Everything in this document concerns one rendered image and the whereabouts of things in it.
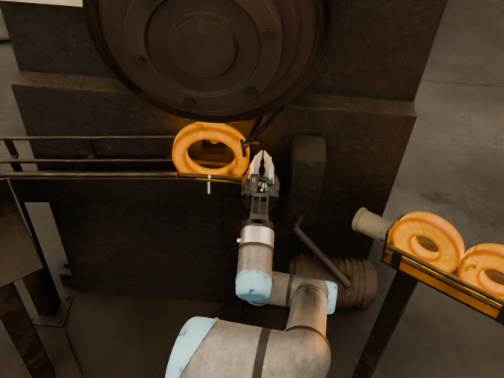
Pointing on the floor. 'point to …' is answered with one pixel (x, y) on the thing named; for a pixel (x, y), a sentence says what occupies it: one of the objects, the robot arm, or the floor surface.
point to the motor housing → (367, 280)
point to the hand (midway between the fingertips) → (262, 157)
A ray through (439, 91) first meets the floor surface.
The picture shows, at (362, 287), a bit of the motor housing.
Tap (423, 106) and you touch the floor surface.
